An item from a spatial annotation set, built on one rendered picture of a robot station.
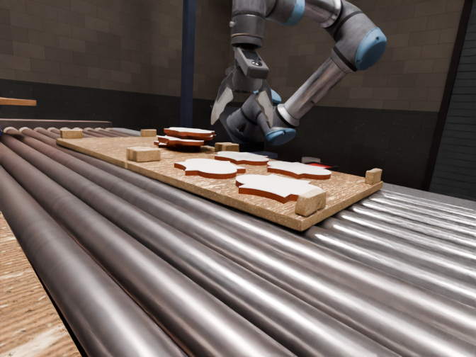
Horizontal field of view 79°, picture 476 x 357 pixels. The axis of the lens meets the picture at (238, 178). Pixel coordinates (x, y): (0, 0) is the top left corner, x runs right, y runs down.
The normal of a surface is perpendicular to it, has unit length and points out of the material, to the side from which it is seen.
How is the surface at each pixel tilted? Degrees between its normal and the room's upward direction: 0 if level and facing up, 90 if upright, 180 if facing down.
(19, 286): 0
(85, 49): 90
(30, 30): 90
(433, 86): 90
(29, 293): 0
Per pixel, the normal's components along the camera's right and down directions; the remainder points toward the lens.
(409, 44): -0.70, 0.11
